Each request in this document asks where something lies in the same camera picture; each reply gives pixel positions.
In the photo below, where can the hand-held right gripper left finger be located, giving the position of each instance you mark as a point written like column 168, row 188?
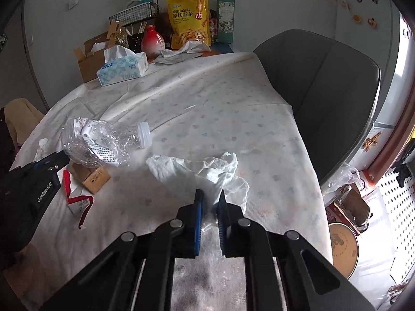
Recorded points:
column 197, row 223

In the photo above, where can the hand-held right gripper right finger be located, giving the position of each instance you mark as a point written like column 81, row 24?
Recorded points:
column 222, row 230

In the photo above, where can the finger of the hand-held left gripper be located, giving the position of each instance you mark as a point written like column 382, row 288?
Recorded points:
column 52, row 162

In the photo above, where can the small white tissue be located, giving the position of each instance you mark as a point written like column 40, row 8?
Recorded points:
column 42, row 144

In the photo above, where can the small brown cardboard box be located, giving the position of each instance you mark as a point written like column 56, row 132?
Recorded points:
column 94, row 178

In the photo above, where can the red white carton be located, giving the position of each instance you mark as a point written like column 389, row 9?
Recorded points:
column 77, row 202

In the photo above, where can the large white tissue paper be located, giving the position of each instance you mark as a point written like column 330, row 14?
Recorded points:
column 194, row 171

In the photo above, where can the crushed clear plastic bottle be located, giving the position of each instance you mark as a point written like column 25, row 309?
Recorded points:
column 107, row 139

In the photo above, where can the cream round trash bin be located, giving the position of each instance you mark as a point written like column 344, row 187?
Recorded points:
column 343, row 249

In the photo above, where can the black cloth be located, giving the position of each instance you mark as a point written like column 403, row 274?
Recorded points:
column 6, row 142

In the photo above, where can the tan jacket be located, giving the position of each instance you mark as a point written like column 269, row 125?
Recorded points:
column 22, row 120

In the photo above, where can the open brown cardboard box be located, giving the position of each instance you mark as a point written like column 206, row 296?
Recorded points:
column 87, row 64

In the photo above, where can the white patterned tablecloth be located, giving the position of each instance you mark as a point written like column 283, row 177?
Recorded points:
column 227, row 120

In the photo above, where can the blue white tissue pack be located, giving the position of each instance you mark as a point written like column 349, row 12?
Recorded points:
column 123, row 69

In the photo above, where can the torn brown cardboard box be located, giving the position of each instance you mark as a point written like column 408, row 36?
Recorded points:
column 348, row 207

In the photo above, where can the translucent white plastic bag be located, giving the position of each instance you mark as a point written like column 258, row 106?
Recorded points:
column 343, row 176

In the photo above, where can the dark utensil holder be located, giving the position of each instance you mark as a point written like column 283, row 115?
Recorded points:
column 134, row 42

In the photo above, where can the flat grey paper packet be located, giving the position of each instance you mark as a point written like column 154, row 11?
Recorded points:
column 170, row 60

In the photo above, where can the red white vase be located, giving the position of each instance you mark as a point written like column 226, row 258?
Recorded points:
column 152, row 42

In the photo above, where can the grey upholstered chair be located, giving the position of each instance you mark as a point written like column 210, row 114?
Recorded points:
column 324, row 103

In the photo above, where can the orange animal fridge magnets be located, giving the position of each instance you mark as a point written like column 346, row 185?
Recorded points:
column 371, row 142

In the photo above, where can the crumpled white plastic bag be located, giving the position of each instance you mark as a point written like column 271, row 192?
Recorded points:
column 188, row 50

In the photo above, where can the red can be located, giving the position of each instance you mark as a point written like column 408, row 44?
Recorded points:
column 213, row 30

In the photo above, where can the yellow snack bag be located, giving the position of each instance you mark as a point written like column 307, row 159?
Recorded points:
column 189, row 22

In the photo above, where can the tall green patterned box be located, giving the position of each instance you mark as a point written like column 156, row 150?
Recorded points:
column 225, row 16

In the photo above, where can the white refrigerator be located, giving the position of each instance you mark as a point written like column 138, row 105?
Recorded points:
column 373, row 71

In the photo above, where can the round orange fridge magnet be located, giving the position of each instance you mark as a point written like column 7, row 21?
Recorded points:
column 356, row 18

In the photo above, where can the orange figure fridge magnet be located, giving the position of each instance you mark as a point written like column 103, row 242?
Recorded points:
column 372, row 22

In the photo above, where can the white wall switch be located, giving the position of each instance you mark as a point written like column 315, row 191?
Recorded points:
column 73, row 2

